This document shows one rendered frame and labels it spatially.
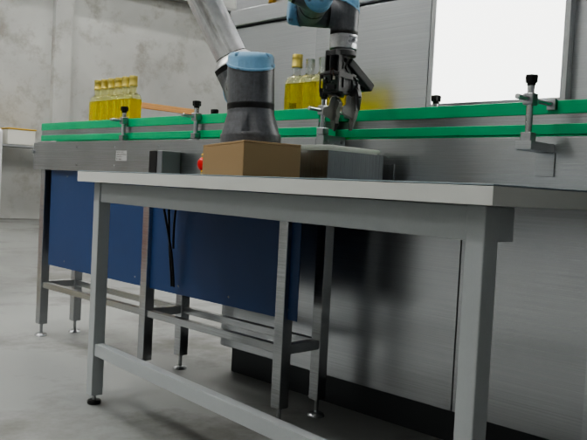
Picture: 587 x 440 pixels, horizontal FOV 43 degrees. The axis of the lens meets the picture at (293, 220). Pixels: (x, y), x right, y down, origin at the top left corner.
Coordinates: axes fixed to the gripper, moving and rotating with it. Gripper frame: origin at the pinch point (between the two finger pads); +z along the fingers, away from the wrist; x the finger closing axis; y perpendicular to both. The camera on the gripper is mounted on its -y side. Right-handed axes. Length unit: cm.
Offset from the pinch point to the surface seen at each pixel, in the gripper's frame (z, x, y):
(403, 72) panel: -19.5, -3.5, -30.0
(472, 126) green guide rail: -0.7, 31.6, -13.5
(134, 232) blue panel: 38, -109, -7
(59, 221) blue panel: 37, -168, -8
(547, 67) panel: -17, 43, -29
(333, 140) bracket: 3.0, -9.7, -6.8
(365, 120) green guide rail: -3.1, -4.0, -13.9
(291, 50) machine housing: -32, -56, -34
